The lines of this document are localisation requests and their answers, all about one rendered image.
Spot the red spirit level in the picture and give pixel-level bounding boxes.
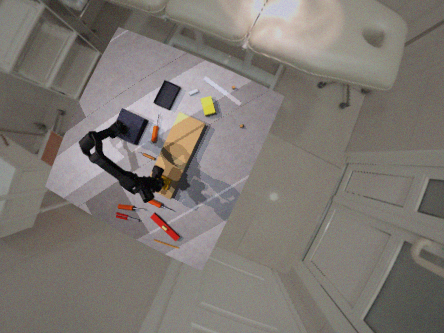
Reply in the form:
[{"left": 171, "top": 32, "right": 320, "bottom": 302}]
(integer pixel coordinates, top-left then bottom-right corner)
[{"left": 150, "top": 212, "right": 180, "bottom": 241}]

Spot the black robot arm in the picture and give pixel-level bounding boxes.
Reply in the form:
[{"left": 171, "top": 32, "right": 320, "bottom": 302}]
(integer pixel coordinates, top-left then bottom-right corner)
[{"left": 79, "top": 119, "right": 164, "bottom": 203}]

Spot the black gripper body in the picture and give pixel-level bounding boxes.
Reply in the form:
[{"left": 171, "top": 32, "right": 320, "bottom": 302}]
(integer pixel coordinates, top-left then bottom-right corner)
[{"left": 147, "top": 166, "right": 164, "bottom": 186}]

